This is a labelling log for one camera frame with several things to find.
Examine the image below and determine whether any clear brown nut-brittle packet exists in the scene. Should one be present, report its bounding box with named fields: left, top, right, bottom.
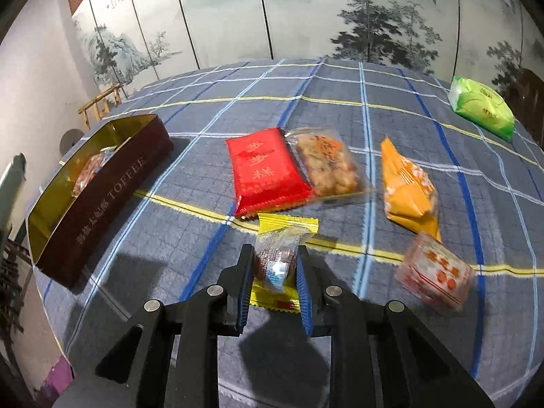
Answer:
left=284, top=127, right=374, bottom=206

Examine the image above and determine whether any white red-printed cake packet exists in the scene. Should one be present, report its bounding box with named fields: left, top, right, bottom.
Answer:
left=395, top=231, right=475, bottom=311

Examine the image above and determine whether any dark wooden chair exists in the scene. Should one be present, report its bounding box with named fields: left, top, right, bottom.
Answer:
left=504, top=68, right=544, bottom=148

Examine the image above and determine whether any round stone millstone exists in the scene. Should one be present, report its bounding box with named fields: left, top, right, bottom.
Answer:
left=59, top=128, right=84, bottom=156

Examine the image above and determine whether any painted folding screen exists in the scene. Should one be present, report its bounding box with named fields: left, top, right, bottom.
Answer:
left=68, top=0, right=543, bottom=93

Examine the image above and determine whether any orange snack packet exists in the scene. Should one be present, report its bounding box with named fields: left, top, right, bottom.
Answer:
left=381, top=137, right=442, bottom=242

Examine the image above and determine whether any yellow-ended clear candy packet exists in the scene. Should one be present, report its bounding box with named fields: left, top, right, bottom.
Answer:
left=250, top=213, right=319, bottom=313

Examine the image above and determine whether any green snack packet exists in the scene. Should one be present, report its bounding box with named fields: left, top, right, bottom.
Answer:
left=448, top=76, right=514, bottom=143

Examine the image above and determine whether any red snack packet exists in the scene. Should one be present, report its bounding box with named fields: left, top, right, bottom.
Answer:
left=226, top=127, right=312, bottom=219

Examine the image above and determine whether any dark wooden rack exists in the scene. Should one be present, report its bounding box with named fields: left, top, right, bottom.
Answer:
left=1, top=224, right=32, bottom=343

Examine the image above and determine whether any light wooden chair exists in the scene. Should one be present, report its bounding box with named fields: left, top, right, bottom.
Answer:
left=78, top=83, right=123, bottom=132

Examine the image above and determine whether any clear bag of peanuts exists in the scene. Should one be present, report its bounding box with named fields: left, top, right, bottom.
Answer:
left=72, top=146, right=116, bottom=197

